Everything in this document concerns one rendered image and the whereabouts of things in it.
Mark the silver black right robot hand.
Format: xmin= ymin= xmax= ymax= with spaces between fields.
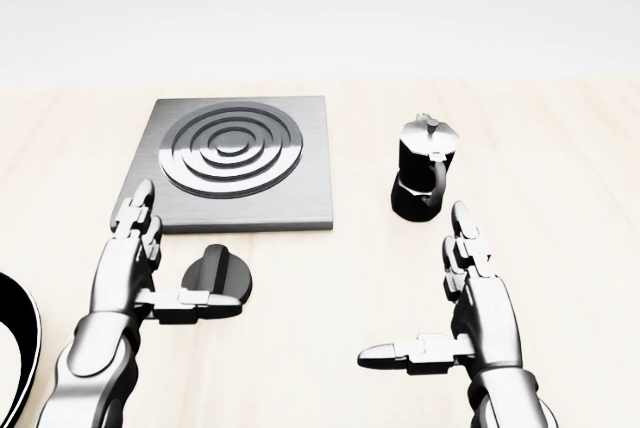
xmin=357 ymin=200 xmax=526 ymax=377

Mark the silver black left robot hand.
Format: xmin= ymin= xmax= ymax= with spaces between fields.
xmin=87 ymin=179 xmax=245 ymax=325

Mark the round black stove knob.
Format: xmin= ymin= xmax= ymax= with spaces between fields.
xmin=181 ymin=243 xmax=256 ymax=305

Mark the flat grey stove plate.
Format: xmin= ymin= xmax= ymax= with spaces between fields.
xmin=112 ymin=95 xmax=334 ymax=235

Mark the black silver moka pot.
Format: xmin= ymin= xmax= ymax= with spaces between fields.
xmin=390 ymin=112 xmax=461 ymax=223

